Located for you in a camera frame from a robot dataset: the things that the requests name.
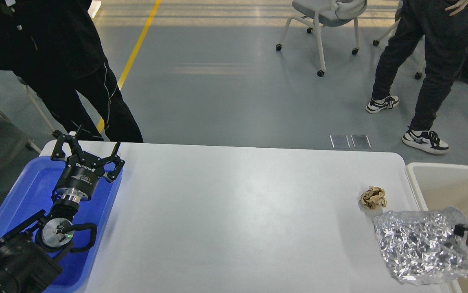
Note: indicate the person in black left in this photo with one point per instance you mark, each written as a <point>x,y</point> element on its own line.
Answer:
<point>54,46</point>

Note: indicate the metal floor plate left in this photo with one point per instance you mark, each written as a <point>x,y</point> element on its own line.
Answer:
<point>340,141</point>

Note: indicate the beige plastic bin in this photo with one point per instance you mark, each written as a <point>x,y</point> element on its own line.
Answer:
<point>437,186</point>

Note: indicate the crumpled brown paper ball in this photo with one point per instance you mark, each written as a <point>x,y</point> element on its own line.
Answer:
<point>373,198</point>

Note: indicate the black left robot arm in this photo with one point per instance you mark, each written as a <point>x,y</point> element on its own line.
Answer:
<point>52,221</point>

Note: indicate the metal floor plate right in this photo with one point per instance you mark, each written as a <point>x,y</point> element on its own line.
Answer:
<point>361,141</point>

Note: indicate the metal floor plate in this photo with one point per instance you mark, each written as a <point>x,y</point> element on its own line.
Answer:
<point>340,141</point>
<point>361,141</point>

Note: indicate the silver foil bag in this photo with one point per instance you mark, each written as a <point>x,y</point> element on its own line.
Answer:
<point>421,248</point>

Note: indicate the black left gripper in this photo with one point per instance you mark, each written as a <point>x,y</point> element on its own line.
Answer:
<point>78,176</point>

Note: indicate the grey white office chair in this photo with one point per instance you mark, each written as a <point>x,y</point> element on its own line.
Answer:
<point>316,14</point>

